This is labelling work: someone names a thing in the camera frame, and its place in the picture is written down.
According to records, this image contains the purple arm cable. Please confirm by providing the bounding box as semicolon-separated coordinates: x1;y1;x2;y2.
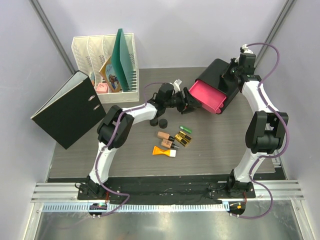
234;42;291;219
96;81;166;217

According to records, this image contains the white magazine file rack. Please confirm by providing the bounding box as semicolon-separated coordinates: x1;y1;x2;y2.
71;33;140;104

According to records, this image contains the green plastic folder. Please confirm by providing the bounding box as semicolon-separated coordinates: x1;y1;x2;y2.
111;28;133;92

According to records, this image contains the black ring binder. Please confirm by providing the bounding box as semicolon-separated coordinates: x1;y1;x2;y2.
31;70;106;149

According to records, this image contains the black round jar right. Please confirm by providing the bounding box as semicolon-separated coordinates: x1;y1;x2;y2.
158;118;168;129

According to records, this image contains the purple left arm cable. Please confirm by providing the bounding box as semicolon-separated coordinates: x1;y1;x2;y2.
96;81;166;217

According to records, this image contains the white slotted cable duct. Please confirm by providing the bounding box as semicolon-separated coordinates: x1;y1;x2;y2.
42;201;230;213

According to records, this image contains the beige foundation bottle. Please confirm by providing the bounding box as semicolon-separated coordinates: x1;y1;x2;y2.
161;139;180;150
157;131;175;142

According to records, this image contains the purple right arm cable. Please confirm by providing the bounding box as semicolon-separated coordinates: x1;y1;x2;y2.
234;42;291;219

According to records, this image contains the pink middle drawer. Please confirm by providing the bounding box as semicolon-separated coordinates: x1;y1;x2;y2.
216;107;223;114

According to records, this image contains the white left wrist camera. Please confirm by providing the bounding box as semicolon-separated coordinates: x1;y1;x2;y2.
172;79;182;93

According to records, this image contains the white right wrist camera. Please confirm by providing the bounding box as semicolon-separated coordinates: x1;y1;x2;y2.
240;44;254;54

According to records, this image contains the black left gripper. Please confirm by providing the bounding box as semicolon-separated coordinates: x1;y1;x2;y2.
164;87;201;114

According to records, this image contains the green lip balm tube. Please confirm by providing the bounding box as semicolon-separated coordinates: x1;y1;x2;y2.
179;125;192;134

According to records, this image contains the aluminium rail frame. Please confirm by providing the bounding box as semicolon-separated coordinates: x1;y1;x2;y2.
24;176;315;240

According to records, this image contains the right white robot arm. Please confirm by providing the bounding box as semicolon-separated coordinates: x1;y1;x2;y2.
223;49;289;198

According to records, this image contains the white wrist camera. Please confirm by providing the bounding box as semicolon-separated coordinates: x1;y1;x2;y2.
240;44;254;54
172;79;182;93

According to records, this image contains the pink top drawer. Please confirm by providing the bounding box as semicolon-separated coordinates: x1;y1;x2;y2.
189;80;227;114

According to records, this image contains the gold lipstick case right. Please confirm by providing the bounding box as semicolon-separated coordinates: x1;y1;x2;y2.
180;135;192;147

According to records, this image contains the black drawer organizer box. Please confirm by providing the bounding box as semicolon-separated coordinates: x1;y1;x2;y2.
195;58;239;111

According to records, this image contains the gold lipstick case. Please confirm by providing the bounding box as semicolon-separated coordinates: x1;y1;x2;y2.
174;133;188;146
180;135;192;147

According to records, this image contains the gold lipstick case left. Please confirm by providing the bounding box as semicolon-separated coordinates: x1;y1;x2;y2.
174;133;188;146

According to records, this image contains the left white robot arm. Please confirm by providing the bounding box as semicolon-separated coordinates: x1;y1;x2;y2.
79;82;202;200

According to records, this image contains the pink drawer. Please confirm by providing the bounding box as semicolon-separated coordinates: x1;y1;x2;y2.
189;80;227;114
216;107;223;114

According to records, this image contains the orange cream tube white cap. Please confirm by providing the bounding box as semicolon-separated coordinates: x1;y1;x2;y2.
152;146;177;158

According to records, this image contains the colourful picture booklet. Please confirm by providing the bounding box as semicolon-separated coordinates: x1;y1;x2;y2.
99;55;122;93

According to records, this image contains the pink sticky note pad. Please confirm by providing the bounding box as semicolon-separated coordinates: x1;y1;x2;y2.
95;82;109;94

